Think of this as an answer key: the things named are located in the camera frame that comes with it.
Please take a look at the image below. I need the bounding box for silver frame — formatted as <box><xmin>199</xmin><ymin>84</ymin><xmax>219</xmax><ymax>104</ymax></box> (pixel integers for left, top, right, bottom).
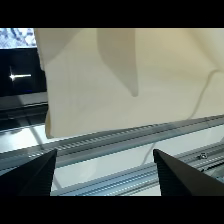
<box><xmin>0</xmin><ymin>114</ymin><xmax>224</xmax><ymax>197</ymax></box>

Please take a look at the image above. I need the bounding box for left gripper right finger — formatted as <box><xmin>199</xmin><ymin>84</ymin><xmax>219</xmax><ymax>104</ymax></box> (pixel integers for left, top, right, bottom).
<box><xmin>152</xmin><ymin>148</ymin><xmax>224</xmax><ymax>197</ymax></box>

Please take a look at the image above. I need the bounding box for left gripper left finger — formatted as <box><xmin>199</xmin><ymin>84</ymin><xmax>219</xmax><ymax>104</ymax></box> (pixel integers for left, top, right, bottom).
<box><xmin>0</xmin><ymin>148</ymin><xmax>58</xmax><ymax>197</ymax></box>

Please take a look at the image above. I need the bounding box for cream T-shirt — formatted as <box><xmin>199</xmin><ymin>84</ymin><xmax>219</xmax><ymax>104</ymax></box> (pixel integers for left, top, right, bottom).
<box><xmin>33</xmin><ymin>28</ymin><xmax>224</xmax><ymax>139</ymax></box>

